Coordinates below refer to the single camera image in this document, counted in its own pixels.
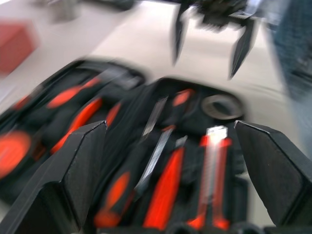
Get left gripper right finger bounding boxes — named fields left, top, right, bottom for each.
left=234, top=120, right=312, bottom=227

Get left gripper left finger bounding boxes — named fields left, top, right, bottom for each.
left=4, top=120, right=108, bottom=234

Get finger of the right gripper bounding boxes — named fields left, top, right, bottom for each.
left=174, top=0, right=190, bottom=65
left=227, top=16, right=257, bottom=80

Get orange black utility knife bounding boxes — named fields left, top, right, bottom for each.
left=187, top=125, right=233, bottom=230

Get black plastic tool case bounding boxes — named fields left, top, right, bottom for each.
left=0, top=57, right=250, bottom=234

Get black mesh office chair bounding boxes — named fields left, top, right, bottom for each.
left=268, top=0, right=312, bottom=138

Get orange black tape measure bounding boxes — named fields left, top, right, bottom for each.
left=0, top=130, right=33, bottom=179

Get large black orange screwdriver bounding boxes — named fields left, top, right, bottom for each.
left=94, top=127, right=176, bottom=226

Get black electrical tape roll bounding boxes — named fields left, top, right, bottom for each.
left=200, top=95, right=242, bottom=120

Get slim black orange screwdriver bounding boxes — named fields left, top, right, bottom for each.
left=142, top=88, right=196, bottom=137

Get red brick block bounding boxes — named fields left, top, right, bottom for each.
left=0, top=20, right=40, bottom=77

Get orange handled pliers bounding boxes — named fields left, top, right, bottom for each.
left=49, top=97, right=123, bottom=155

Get claw hammer orange black handle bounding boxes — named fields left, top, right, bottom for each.
left=45, top=77, right=101, bottom=109

